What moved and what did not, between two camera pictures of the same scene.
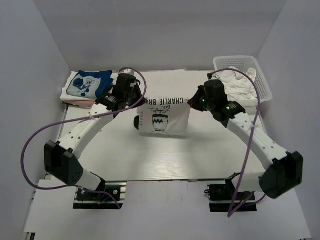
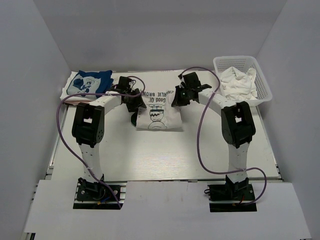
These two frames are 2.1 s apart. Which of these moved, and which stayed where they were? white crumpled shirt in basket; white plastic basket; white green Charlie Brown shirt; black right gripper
Moved: white green Charlie Brown shirt; black right gripper
Stayed: white plastic basket; white crumpled shirt in basket
